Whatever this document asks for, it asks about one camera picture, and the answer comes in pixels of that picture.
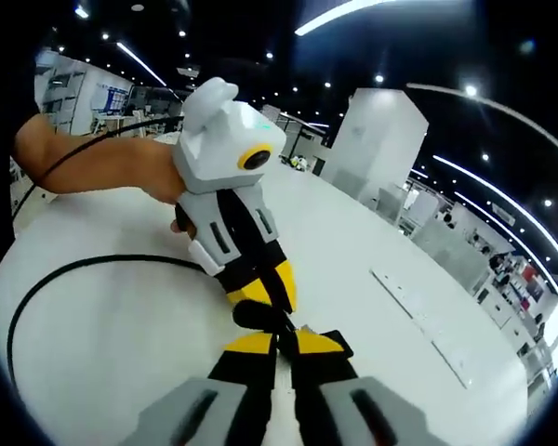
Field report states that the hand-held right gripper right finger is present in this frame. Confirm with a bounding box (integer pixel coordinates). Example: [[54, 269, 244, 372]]
[[290, 330, 447, 446]]

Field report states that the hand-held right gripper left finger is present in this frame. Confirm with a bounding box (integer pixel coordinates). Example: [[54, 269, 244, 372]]
[[120, 332, 280, 446]]

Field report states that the black charging cable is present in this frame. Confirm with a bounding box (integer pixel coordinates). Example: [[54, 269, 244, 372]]
[[7, 253, 218, 389]]

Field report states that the white desk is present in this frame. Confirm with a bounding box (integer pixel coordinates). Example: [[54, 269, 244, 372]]
[[0, 152, 531, 446]]

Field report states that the person's left hand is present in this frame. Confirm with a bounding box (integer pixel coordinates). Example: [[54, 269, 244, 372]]
[[151, 176, 199, 238]]

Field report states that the wide white pillar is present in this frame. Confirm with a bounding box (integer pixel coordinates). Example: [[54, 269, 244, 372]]
[[322, 86, 430, 211]]

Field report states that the long ceiling light strip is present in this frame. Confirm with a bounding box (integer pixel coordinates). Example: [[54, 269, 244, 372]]
[[294, 0, 390, 37]]

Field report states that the row of office workstations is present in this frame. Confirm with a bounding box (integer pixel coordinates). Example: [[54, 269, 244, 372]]
[[398, 179, 558, 387]]

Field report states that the white desk cable cover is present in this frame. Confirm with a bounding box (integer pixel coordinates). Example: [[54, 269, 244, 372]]
[[368, 267, 476, 390]]

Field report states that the blue wall poster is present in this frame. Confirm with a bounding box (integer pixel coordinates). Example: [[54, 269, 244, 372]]
[[93, 82, 131, 116]]

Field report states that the thin black tether cable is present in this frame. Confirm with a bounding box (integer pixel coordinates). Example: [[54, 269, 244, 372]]
[[9, 116, 183, 222]]

